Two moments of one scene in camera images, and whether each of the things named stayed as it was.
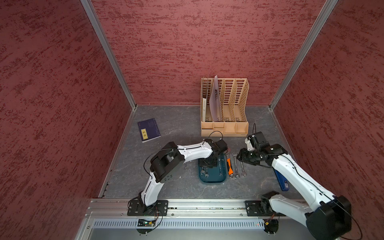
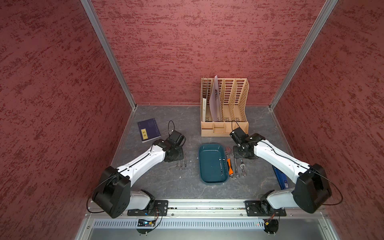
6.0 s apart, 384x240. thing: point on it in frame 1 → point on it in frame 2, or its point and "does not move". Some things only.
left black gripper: (214, 164) → (179, 157)
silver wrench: (236, 173) does not move
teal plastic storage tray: (214, 174) does not move
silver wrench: (243, 173) does not move
